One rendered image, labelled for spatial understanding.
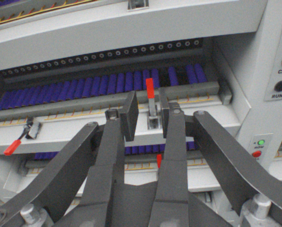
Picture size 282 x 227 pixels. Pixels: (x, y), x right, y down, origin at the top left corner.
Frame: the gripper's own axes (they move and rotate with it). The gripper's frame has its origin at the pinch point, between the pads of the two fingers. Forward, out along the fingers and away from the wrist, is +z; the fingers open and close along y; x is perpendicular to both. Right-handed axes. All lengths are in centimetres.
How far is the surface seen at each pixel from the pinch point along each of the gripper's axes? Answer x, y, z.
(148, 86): -0.5, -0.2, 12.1
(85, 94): -2.2, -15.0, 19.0
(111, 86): -1.5, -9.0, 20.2
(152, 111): -5.1, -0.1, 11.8
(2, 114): -3.5, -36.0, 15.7
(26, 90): 0.0, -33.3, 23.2
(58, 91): -1.1, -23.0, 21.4
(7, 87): 1.5, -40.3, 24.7
